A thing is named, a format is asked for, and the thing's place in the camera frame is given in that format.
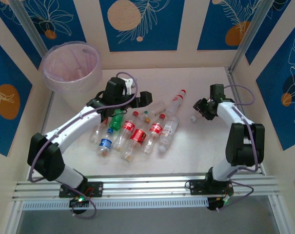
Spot aluminium frame post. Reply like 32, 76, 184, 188
7, 0, 49, 58
228, 0, 273, 73

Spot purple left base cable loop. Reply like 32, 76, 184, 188
71, 195, 98, 219

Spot clear water bottle white label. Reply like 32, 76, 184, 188
157, 116, 180, 154

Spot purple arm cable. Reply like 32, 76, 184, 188
224, 84, 257, 173
27, 71, 138, 183

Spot green soda bottle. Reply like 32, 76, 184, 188
109, 109, 125, 132

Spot clear square bottle green label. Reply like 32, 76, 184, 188
142, 100, 168, 117

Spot white slotted cable duct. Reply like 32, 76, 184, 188
22, 196, 209, 211

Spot cola bottle with brown cap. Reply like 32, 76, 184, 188
122, 117, 152, 162

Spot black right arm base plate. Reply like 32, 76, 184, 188
188, 179, 234, 196

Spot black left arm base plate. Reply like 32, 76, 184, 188
59, 181, 104, 198

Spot tall clear bottle red cap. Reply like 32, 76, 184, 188
165, 89, 187, 117

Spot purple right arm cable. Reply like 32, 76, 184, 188
224, 84, 257, 173

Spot aluminium mounting rail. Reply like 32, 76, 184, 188
12, 173, 281, 200

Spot clear bottle without cap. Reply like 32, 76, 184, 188
89, 118, 109, 144

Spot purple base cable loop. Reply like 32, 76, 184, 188
71, 195, 98, 219
214, 180, 255, 212

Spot clear cola bottle red label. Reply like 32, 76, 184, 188
113, 111, 139, 152
143, 113, 166, 155

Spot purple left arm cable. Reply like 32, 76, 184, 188
27, 71, 138, 183

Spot white round waste bin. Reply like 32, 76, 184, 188
42, 41, 103, 112

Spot clear bottle blue label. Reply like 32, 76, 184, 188
96, 128, 114, 158

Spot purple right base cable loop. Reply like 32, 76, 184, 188
214, 180, 255, 212

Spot pink plastic bin liner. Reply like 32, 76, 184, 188
41, 40, 103, 94

